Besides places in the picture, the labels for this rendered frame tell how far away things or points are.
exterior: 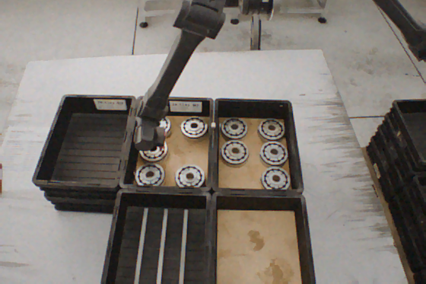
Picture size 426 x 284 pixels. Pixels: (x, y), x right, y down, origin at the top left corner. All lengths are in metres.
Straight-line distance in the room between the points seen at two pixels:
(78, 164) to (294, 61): 1.19
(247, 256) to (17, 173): 0.99
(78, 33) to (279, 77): 2.09
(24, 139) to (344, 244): 1.39
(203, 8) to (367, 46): 2.67
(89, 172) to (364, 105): 2.10
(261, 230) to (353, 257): 0.38
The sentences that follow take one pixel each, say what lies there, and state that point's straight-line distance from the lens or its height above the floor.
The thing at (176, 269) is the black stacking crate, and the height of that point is 0.83.
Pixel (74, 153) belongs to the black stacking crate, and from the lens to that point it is 1.41.
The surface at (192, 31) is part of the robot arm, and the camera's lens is 0.84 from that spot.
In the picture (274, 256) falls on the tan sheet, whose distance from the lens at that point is 1.18.
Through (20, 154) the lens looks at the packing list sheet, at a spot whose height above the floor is 0.70.
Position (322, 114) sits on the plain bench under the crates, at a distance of 1.69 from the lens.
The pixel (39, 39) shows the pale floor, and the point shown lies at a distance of 3.47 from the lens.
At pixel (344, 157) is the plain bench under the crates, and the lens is 1.58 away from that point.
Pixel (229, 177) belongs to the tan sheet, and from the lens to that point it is 1.27.
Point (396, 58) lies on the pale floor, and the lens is 3.39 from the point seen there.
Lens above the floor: 1.94
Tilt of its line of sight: 52 degrees down
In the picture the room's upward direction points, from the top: 2 degrees clockwise
